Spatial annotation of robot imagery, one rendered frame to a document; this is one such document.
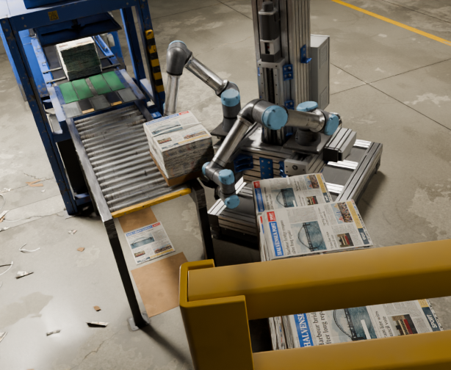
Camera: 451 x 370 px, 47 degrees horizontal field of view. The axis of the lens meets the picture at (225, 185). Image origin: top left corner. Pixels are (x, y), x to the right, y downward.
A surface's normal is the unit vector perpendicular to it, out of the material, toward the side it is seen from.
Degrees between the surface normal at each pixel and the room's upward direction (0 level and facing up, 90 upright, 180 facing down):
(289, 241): 0
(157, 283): 0
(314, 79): 90
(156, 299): 0
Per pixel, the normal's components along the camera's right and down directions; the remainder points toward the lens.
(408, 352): -0.11, -0.82
